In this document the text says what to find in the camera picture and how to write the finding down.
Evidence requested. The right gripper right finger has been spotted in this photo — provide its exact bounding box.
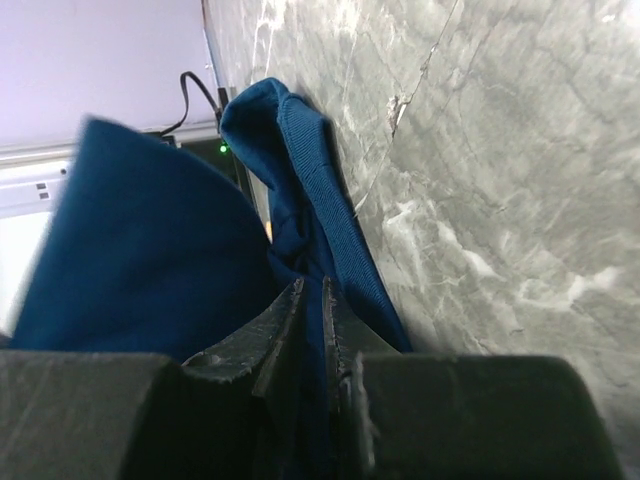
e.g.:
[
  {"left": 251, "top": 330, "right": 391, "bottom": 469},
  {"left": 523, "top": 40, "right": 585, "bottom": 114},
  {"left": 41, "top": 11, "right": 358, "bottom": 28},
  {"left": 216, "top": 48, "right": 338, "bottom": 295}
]
[{"left": 323, "top": 280, "right": 623, "bottom": 479}]

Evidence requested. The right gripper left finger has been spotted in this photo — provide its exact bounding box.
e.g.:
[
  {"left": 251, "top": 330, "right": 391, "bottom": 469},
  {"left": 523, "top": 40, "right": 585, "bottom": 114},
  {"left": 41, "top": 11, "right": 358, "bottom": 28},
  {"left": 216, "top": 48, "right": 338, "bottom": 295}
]
[{"left": 1, "top": 280, "right": 305, "bottom": 479}]

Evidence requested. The blue polo t shirt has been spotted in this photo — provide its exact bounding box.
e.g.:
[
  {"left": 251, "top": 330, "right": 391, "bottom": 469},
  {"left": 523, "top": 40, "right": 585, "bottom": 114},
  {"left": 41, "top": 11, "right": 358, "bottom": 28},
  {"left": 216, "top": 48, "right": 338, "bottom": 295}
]
[{"left": 9, "top": 78, "right": 411, "bottom": 479}]

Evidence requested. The black power cable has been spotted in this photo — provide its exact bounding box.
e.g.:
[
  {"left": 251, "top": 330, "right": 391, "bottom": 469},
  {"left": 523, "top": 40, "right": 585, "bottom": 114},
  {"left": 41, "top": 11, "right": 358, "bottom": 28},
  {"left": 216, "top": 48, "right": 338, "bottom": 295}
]
[{"left": 158, "top": 71, "right": 231, "bottom": 141}]

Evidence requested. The aluminium frame rail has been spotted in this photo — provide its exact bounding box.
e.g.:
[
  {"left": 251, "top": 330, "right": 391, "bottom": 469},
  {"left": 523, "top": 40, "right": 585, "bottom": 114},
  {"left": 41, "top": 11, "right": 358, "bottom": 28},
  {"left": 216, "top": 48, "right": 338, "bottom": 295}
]
[{"left": 1, "top": 123, "right": 229, "bottom": 219}]

